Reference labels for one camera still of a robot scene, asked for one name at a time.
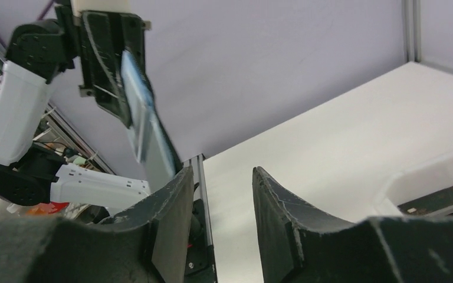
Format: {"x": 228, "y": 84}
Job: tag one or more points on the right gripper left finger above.
{"x": 145, "y": 243}

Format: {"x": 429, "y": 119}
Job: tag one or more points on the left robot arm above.
{"x": 29, "y": 173}

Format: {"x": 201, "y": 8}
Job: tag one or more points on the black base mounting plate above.
{"x": 200, "y": 264}

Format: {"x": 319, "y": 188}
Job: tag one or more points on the black leather card holder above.
{"x": 147, "y": 136}

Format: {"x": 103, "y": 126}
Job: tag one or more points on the orange drink bottle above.
{"x": 46, "y": 208}

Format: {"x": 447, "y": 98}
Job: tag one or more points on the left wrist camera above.
{"x": 118, "y": 6}

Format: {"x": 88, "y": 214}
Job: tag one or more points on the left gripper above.
{"x": 109, "y": 40}

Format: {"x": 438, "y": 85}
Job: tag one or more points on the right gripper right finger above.
{"x": 298, "y": 242}

